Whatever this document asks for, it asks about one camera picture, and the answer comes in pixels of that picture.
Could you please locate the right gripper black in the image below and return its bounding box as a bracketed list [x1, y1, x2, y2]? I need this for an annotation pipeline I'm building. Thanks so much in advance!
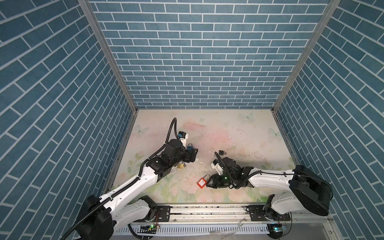
[204, 172, 236, 188]

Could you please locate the blue padlock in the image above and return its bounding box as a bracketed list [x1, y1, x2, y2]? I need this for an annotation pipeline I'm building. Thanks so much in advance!
[187, 143, 194, 151]

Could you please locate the brass padlock with key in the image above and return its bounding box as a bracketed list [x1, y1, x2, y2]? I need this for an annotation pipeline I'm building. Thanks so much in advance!
[177, 162, 186, 169]

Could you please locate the red padlock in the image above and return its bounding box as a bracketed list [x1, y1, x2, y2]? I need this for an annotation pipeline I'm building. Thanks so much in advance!
[197, 174, 211, 189]

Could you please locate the black padlock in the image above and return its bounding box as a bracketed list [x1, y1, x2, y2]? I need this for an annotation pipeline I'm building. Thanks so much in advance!
[219, 150, 227, 156]

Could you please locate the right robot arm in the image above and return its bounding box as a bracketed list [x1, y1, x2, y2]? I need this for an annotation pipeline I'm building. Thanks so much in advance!
[206, 158, 333, 221]

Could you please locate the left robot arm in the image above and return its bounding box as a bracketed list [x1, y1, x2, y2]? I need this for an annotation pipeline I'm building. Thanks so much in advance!
[62, 139, 199, 240]

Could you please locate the right controller board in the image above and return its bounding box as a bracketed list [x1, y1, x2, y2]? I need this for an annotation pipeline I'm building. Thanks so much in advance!
[267, 224, 285, 240]

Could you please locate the controller board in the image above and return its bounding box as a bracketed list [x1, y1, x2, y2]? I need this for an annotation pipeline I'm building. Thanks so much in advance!
[138, 225, 158, 235]
[267, 224, 285, 240]

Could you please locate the left controller board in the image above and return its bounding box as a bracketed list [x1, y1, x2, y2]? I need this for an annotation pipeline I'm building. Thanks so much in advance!
[138, 225, 158, 235]

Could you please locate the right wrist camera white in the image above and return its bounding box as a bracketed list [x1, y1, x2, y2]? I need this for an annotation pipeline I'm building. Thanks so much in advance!
[211, 159, 224, 176]

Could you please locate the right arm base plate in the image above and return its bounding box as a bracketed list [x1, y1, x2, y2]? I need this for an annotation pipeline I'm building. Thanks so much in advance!
[245, 205, 291, 222]

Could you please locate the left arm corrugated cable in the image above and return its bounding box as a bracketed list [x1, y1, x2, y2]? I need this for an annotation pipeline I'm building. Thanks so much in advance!
[59, 117, 178, 240]

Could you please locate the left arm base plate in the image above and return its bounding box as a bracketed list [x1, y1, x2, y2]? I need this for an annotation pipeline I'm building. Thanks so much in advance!
[131, 205, 171, 223]

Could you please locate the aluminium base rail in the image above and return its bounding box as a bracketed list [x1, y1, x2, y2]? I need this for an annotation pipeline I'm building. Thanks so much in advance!
[112, 204, 342, 240]

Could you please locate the left corner aluminium post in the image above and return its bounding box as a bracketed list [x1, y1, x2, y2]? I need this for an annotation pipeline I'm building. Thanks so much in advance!
[78, 0, 138, 115]

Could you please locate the corner aluminium post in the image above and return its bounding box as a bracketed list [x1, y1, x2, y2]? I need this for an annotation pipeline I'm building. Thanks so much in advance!
[272, 0, 341, 116]
[78, 0, 138, 115]

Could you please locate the right corner aluminium post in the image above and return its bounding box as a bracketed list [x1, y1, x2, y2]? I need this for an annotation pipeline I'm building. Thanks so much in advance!
[272, 0, 341, 116]

